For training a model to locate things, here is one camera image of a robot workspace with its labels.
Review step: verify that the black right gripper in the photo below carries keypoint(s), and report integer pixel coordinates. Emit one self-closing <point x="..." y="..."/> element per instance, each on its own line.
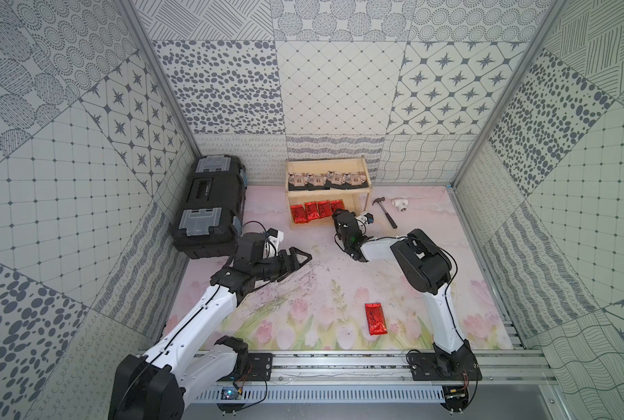
<point x="335" y="215"/>

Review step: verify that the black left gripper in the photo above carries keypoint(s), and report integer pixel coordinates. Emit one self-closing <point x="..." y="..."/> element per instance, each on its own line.
<point x="280" y="264"/>

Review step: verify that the red tea bag four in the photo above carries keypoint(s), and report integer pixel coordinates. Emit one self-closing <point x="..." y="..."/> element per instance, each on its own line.
<point x="337" y="206"/>

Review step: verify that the red tea bag three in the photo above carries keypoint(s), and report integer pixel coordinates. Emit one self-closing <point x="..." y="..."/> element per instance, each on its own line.
<point x="325" y="209"/>

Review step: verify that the red tea bag two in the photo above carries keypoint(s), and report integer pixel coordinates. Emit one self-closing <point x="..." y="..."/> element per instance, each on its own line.
<point x="312" y="211"/>

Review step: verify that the floral tea bag three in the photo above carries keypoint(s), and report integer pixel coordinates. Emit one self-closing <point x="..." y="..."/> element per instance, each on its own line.
<point x="336" y="180"/>

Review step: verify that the floral tea bag four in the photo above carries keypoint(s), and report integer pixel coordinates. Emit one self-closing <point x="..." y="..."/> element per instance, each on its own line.
<point x="357" y="180"/>

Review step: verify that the red tea bag one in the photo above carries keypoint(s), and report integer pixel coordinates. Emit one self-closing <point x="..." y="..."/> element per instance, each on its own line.
<point x="299" y="214"/>

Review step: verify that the floral tea bag two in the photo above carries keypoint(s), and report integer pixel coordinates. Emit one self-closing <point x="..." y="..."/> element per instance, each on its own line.
<point x="317" y="181"/>

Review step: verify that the floral tea bag one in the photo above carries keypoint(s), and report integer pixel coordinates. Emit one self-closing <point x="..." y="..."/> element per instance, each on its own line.
<point x="297" y="182"/>

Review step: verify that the red tea bag five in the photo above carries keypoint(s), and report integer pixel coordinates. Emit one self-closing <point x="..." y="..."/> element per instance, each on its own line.
<point x="375" y="319"/>

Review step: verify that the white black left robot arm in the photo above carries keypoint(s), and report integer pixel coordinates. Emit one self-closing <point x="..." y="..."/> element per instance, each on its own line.
<point x="162" y="382"/>

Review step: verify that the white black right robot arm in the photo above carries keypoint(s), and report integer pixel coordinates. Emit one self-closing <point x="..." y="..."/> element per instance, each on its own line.
<point x="428" y="268"/>

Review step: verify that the light wooden shelf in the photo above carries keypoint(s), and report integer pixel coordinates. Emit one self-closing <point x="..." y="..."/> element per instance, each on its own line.
<point x="355" y="200"/>

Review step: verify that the white pipe fitting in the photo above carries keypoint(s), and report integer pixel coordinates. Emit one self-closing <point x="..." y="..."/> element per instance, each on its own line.
<point x="400" y="204"/>

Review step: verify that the black plastic toolbox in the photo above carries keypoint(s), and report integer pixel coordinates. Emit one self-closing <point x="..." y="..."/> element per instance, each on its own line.
<point x="210" y="218"/>

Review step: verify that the green circuit board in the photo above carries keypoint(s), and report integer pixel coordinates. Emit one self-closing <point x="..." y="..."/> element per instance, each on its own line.
<point x="230" y="394"/>

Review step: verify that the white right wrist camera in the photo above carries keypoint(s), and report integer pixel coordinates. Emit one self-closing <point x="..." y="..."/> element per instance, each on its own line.
<point x="365" y="218"/>

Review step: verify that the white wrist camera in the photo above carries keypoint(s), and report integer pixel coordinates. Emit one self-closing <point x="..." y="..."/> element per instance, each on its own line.
<point x="365" y="218"/>
<point x="274" y="238"/>

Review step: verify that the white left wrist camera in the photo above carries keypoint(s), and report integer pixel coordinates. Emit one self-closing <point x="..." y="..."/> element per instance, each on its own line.
<point x="274" y="238"/>

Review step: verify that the black handled hammer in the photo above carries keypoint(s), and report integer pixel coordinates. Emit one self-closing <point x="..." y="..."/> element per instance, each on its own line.
<point x="380" y="202"/>

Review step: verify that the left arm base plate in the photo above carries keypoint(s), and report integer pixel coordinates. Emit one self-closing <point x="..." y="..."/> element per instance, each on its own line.
<point x="253" y="367"/>

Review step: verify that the aluminium mounting rail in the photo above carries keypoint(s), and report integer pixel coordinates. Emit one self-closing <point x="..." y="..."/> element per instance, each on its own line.
<point x="499" y="367"/>

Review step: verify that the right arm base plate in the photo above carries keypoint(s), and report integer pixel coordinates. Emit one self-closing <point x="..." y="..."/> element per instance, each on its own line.
<point x="458" y="366"/>

